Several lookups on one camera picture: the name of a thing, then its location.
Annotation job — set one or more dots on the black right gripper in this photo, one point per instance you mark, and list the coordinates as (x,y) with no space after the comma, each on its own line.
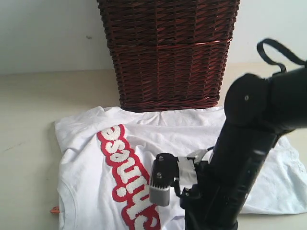
(196,197)

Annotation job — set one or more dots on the white t-shirt red logo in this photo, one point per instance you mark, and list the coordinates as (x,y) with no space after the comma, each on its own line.
(107,157)

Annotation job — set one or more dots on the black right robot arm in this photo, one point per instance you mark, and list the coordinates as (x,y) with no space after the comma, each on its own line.
(258,111)

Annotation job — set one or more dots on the dark brown wicker basket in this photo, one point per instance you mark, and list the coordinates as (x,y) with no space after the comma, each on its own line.
(168,54)

